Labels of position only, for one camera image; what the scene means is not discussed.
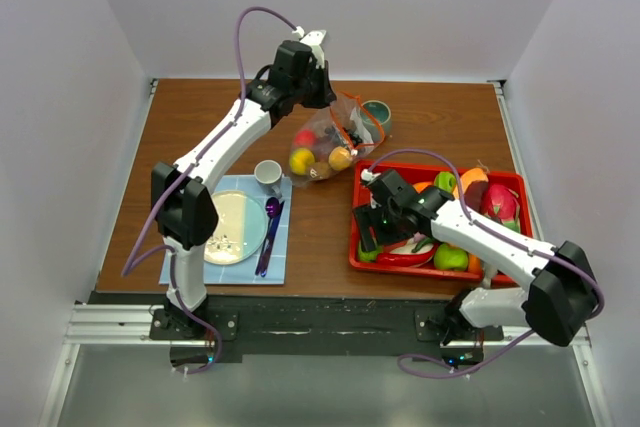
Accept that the pink dragon fruit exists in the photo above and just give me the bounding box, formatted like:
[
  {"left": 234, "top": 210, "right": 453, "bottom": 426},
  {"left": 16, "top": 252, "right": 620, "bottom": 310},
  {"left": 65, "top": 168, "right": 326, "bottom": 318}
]
[{"left": 480, "top": 183, "right": 521, "bottom": 233}]

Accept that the green lime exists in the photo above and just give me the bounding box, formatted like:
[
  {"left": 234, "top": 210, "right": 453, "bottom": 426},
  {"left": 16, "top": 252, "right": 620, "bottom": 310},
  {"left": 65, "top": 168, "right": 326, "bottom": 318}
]
[{"left": 357, "top": 242, "right": 384, "bottom": 263}]

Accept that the yellow lemon toy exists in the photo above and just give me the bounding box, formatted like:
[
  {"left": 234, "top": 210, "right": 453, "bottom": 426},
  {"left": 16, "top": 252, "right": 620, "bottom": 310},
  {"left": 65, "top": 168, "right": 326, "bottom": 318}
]
[{"left": 289, "top": 147, "right": 316, "bottom": 176}]

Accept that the blue knife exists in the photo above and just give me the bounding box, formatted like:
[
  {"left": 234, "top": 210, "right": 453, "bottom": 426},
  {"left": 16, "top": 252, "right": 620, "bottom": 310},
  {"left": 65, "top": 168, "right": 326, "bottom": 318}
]
[{"left": 258, "top": 201, "right": 284, "bottom": 277}]

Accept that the orange toy fruit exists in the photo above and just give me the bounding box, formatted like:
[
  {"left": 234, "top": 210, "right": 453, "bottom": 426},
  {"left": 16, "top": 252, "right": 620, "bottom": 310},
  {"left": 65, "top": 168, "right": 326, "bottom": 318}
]
[{"left": 328, "top": 147, "right": 352, "bottom": 172}]

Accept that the red chili pepper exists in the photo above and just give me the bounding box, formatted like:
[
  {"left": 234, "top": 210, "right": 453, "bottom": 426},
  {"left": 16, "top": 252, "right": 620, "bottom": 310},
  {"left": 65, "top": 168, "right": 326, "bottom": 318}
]
[{"left": 376, "top": 244, "right": 437, "bottom": 267}]

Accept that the purple spoon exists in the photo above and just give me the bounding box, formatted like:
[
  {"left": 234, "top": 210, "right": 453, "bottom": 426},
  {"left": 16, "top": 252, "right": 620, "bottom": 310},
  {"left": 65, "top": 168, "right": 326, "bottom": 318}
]
[{"left": 255, "top": 197, "right": 281, "bottom": 275}]

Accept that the teal ceramic mug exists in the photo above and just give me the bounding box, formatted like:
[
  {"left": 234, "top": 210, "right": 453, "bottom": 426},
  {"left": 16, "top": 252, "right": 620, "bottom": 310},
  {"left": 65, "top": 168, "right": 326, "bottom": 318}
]
[{"left": 360, "top": 100, "right": 392, "bottom": 143}]

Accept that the red raspberry toy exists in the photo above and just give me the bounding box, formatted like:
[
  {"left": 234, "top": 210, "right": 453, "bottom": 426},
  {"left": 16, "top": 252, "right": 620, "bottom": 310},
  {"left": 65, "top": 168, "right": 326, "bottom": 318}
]
[{"left": 293, "top": 129, "right": 316, "bottom": 149}]

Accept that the cream and blue plate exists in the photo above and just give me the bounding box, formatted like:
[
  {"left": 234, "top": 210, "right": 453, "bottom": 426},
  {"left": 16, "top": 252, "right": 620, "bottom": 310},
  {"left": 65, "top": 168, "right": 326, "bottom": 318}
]
[{"left": 204, "top": 190, "right": 268, "bottom": 266}]

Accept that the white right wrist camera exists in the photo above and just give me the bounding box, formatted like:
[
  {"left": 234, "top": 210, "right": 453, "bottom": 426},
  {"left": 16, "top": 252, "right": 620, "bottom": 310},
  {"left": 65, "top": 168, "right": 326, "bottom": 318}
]
[{"left": 360, "top": 169, "right": 381, "bottom": 191}]

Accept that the clear orange zip top bag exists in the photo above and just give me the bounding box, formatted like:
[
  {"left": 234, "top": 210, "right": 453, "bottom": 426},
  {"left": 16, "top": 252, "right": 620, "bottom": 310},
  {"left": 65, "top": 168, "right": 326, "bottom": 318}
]
[{"left": 287, "top": 92, "right": 392, "bottom": 187}]

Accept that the green pepper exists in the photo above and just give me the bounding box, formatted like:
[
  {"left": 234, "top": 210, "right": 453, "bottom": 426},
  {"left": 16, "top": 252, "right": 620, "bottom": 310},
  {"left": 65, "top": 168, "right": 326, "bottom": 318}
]
[{"left": 411, "top": 238, "right": 435, "bottom": 255}]

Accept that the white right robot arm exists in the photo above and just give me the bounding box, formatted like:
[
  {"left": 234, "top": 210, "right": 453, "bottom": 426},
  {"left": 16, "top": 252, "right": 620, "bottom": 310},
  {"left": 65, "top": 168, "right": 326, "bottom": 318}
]
[{"left": 353, "top": 169, "right": 603, "bottom": 347}]

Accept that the red plastic tray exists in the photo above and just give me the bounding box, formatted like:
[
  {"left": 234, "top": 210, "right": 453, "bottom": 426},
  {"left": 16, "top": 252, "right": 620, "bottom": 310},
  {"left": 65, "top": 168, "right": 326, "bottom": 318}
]
[{"left": 349, "top": 160, "right": 535, "bottom": 283}]

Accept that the brown kiwi fruit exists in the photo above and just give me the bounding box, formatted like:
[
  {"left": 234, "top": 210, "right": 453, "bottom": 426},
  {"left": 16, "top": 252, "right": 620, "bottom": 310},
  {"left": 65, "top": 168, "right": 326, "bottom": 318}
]
[{"left": 307, "top": 161, "right": 334, "bottom": 181}]

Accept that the black grape bunch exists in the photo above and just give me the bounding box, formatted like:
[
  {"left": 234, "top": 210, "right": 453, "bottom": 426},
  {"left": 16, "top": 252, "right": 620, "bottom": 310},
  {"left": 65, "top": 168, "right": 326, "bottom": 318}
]
[{"left": 344, "top": 130, "right": 363, "bottom": 148}]

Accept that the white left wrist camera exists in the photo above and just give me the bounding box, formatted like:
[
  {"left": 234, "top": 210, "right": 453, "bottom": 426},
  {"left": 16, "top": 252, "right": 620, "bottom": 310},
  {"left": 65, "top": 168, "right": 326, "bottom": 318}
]
[{"left": 292, "top": 26, "right": 327, "bottom": 69}]

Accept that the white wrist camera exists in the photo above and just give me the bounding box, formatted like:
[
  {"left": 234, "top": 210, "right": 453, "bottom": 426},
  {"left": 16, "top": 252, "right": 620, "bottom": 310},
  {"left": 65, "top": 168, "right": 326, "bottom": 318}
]
[
  {"left": 292, "top": 26, "right": 327, "bottom": 69},
  {"left": 360, "top": 169, "right": 381, "bottom": 191}
]

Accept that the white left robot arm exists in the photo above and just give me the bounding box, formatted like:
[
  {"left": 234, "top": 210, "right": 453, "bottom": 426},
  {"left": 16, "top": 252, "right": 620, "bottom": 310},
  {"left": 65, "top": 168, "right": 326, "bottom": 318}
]
[{"left": 151, "top": 30, "right": 336, "bottom": 339}]

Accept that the orange yellow mango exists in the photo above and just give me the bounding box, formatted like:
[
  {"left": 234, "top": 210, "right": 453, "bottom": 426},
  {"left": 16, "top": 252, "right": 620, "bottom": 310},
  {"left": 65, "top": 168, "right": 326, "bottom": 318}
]
[{"left": 413, "top": 181, "right": 433, "bottom": 193}]

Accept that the green apple right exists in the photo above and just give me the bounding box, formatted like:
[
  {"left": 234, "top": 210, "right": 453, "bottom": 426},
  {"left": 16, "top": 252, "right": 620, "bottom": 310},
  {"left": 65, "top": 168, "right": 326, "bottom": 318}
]
[{"left": 433, "top": 244, "right": 469, "bottom": 271}]

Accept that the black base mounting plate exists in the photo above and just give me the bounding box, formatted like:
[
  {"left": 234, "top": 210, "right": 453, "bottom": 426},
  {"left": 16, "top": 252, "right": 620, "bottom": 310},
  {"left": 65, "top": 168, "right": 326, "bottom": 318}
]
[{"left": 149, "top": 294, "right": 504, "bottom": 373}]

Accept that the grey small cup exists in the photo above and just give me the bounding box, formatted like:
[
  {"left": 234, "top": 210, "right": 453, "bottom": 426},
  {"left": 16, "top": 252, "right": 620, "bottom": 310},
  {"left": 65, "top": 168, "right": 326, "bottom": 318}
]
[{"left": 253, "top": 159, "right": 283, "bottom": 201}]

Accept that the blue checked placemat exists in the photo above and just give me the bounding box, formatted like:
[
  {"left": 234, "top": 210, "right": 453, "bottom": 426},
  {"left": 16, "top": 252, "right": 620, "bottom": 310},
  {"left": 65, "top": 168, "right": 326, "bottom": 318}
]
[{"left": 158, "top": 174, "right": 294, "bottom": 286}]

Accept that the orange carrot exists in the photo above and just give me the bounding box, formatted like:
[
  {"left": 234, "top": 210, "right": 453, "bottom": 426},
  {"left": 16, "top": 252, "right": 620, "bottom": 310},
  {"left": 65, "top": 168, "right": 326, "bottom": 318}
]
[{"left": 467, "top": 253, "right": 484, "bottom": 276}]

